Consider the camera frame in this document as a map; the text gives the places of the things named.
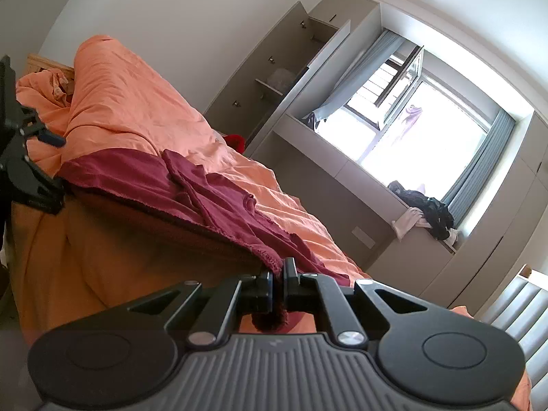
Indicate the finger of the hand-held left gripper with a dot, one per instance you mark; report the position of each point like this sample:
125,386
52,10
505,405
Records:
53,139
34,188

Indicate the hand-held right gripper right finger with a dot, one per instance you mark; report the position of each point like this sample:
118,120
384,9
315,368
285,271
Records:
292,292

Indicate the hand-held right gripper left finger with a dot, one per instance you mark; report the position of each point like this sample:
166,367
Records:
261,292

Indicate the maroon long-sleeve sweater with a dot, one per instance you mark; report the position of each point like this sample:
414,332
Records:
141,175

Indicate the dark clothes pile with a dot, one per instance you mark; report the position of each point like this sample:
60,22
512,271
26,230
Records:
428,209

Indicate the orange patterned cloth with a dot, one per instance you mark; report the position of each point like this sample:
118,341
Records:
59,87

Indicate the wooden bed footboard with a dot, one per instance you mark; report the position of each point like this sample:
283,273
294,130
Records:
43,63

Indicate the orange bedding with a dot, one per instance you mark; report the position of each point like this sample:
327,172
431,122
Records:
128,107

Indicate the grey window bench cabinet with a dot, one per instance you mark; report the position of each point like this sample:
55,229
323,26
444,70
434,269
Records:
325,188

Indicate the white garment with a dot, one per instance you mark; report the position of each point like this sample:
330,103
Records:
406,222

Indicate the red object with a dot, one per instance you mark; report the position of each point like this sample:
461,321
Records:
234,142

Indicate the window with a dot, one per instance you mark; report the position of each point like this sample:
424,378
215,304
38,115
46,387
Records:
428,137

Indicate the hanging purple garment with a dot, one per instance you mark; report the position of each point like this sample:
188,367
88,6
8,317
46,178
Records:
412,120

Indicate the pale bag on shelf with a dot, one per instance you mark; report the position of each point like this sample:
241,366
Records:
282,78

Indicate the open grey wardrobe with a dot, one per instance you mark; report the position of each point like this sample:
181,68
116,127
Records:
282,72

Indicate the short blue-grey curtain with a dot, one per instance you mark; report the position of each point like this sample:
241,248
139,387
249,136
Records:
355,81

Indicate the long blue-grey curtain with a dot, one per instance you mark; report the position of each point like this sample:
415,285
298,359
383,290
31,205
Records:
479,167

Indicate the grey padded headboard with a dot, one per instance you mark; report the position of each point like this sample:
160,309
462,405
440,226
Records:
522,317

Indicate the tall closed grey wardrobe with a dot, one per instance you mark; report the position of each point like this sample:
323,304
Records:
513,222

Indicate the white wall outlet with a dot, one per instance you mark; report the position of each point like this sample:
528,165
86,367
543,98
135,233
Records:
363,238

